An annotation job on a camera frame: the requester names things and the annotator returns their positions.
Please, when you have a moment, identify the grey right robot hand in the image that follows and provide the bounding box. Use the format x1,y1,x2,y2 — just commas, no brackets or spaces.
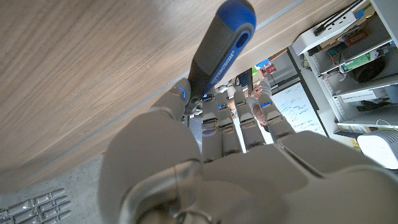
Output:
0,187,72,224

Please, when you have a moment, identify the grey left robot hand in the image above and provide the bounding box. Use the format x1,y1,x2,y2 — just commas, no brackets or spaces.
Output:
98,77,398,224

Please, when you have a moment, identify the white ribbed appliance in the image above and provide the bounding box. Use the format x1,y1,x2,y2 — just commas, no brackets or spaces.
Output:
356,129,398,170

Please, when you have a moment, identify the whiteboard with writing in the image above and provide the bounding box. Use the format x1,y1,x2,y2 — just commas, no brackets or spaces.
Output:
270,81,328,138

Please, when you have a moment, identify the white shelf unit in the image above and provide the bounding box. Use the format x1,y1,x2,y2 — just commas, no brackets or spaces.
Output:
287,0,398,149

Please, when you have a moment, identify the seated person grey t-shirt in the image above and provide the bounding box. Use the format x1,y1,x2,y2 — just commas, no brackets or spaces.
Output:
247,79,273,127

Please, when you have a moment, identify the white power box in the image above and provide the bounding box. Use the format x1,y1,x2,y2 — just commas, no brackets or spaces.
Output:
291,1,371,56

